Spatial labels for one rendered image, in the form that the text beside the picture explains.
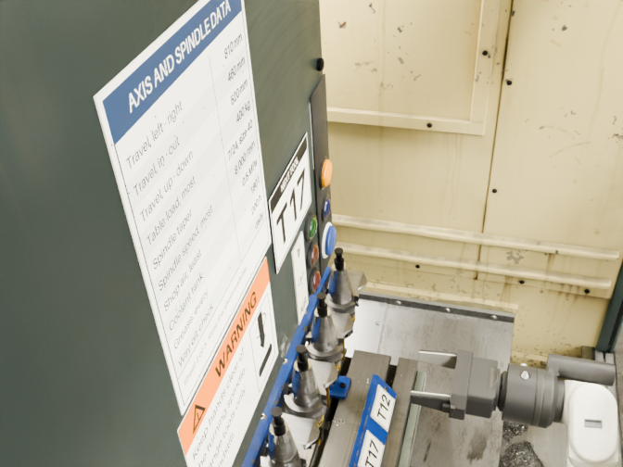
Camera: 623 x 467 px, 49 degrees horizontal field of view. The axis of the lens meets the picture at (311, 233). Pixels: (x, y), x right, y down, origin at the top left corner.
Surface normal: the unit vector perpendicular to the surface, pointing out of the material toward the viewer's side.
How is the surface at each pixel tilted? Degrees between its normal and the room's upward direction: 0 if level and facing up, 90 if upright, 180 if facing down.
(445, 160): 90
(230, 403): 90
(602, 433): 39
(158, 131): 90
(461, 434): 24
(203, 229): 90
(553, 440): 17
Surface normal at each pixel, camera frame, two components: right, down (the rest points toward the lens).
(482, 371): -0.06, -0.78
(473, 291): -0.27, 0.61
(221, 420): 0.96, 0.13
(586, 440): -0.22, -0.22
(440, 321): -0.16, -0.46
